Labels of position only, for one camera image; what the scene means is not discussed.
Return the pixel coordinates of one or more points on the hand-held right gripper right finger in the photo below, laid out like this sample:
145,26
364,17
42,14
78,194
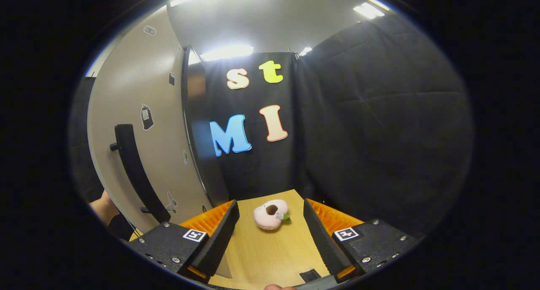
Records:
320,243

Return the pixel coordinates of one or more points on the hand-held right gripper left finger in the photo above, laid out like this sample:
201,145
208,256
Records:
219,239

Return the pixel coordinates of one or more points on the beige cabinet door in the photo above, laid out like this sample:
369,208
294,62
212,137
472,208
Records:
126,91

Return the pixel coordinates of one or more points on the pink plush donut toy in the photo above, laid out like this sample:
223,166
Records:
265,220

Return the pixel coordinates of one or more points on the black backdrop cloth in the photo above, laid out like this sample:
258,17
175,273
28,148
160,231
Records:
379,134

